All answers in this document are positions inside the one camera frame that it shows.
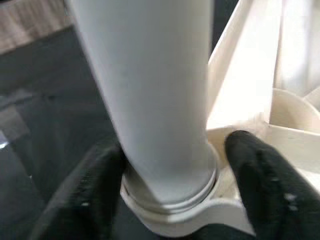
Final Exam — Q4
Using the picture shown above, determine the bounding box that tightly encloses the white plastic table top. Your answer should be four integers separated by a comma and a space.
119, 0, 320, 237

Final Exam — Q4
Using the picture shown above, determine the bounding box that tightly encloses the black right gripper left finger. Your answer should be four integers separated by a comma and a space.
28, 143, 156, 240

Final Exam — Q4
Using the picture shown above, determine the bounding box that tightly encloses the beige cloth covered table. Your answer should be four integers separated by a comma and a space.
0, 0, 76, 55

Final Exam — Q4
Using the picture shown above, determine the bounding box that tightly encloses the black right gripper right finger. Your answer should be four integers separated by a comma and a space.
224, 129, 320, 240

